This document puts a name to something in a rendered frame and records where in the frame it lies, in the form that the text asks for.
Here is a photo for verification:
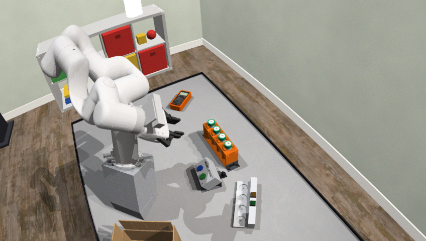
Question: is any orange digital multimeter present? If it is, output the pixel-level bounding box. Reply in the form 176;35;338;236
170;90;191;111

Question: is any orange tube rack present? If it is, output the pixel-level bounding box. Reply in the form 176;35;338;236
203;122;238;168

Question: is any grey key housing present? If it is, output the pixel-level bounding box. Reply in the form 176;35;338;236
194;157;227;192

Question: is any black mounting bracket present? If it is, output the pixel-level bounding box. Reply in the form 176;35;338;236
226;160;240;172

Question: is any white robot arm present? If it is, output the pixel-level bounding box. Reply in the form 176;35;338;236
41;25;166;169

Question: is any green screw cap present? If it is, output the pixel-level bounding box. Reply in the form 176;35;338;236
213;126;221;134
224;141;233;149
207;119;215;127
219;133;226;141

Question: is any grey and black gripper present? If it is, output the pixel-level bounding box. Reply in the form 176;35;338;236
135;108;184;147

